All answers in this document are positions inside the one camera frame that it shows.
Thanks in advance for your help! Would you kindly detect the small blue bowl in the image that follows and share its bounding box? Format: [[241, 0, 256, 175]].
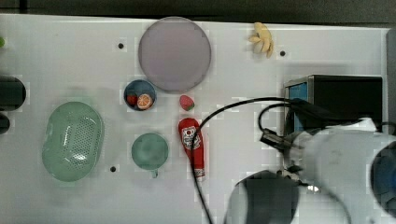
[[123, 79, 156, 111]]

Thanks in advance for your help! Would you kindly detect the strawberry in blue bowl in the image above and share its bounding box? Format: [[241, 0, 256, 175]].
[[127, 95, 137, 105]]

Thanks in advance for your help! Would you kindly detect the orange slice toy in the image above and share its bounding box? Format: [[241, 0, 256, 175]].
[[137, 94, 153, 110]]

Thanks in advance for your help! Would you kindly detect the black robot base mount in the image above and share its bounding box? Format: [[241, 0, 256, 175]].
[[0, 76, 26, 134]]

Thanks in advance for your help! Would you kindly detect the green perforated basket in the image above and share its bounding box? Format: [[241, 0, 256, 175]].
[[42, 102, 105, 182]]

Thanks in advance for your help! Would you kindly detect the peeled banana toy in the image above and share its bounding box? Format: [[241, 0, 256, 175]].
[[248, 22, 275, 58]]

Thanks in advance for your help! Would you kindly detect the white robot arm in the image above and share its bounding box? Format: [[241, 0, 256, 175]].
[[223, 119, 395, 224]]

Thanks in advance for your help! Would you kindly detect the large lilac plate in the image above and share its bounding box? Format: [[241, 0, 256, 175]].
[[138, 17, 211, 92]]

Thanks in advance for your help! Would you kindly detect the red strawberry toy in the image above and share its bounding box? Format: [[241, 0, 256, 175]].
[[179, 95, 195, 111]]

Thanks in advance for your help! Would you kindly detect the green mug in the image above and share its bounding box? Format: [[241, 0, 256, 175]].
[[131, 133, 169, 178]]

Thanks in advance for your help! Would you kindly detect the green cylinder knob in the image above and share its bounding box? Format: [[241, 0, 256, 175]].
[[0, 37, 6, 48]]

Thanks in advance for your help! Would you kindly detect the black toaster oven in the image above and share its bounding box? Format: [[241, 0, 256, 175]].
[[284, 75, 383, 128]]

